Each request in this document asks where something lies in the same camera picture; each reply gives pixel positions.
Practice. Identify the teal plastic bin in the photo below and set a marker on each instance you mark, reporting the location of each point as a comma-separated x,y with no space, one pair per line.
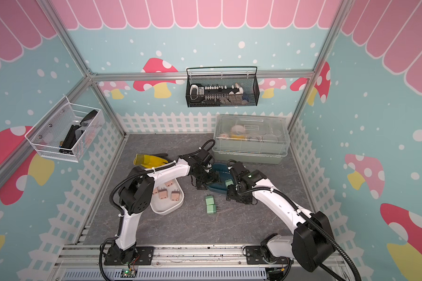
223,175

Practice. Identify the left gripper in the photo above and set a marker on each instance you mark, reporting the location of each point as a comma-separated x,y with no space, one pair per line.
210,180

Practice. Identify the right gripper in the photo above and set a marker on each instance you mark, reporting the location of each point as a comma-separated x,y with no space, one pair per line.
230,194

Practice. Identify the white plastic bin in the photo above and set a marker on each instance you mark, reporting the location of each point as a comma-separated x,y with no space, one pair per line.
167,206

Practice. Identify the black tool in white basket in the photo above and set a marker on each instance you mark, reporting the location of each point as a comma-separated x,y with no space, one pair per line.
70,140

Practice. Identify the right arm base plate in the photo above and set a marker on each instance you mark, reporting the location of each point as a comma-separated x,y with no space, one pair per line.
260,255

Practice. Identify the yellow black work glove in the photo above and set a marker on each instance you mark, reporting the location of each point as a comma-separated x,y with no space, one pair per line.
150,161

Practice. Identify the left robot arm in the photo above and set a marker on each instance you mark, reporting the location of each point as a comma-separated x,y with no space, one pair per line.
132,196

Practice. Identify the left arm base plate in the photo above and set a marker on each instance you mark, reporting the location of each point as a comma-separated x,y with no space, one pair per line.
133,256

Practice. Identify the black wire wall basket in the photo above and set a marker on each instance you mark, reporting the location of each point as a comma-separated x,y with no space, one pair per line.
244,76

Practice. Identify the pink plug front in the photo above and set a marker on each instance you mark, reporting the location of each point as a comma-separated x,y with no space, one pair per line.
163,194

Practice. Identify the white wire wall basket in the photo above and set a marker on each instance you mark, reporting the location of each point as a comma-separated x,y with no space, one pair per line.
45,137

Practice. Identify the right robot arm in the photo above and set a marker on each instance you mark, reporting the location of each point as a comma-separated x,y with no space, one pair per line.
312,240

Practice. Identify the power strip in black basket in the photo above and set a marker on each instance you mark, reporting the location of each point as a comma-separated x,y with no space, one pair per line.
225,95

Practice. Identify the clear lidded storage box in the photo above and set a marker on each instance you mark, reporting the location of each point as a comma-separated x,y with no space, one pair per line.
251,139

